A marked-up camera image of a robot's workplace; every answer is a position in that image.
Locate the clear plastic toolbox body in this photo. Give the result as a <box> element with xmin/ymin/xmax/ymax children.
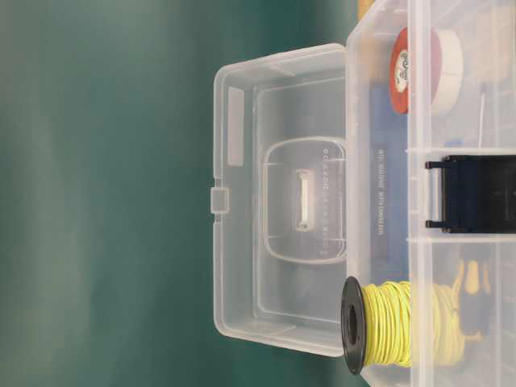
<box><xmin>347</xmin><ymin>1</ymin><xmax>515</xmax><ymax>386</ymax></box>

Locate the yellow wire spool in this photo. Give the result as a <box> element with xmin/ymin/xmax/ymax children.
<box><xmin>340</xmin><ymin>277</ymin><xmax>476</xmax><ymax>374</ymax></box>

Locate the yellow black handled tool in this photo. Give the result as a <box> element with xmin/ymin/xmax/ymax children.
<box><xmin>457</xmin><ymin>258</ymin><xmax>493</xmax><ymax>341</ymax></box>

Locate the blue packaged tool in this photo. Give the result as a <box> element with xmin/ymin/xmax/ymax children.
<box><xmin>369</xmin><ymin>83</ymin><xmax>408</xmax><ymax>267</ymax></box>

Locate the clear plastic toolbox lid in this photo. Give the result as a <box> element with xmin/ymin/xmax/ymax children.
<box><xmin>210</xmin><ymin>44</ymin><xmax>347</xmax><ymax>357</ymax></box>

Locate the white tape roll red core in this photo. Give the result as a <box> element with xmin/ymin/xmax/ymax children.
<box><xmin>389</xmin><ymin>27</ymin><xmax>464</xmax><ymax>118</ymax></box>

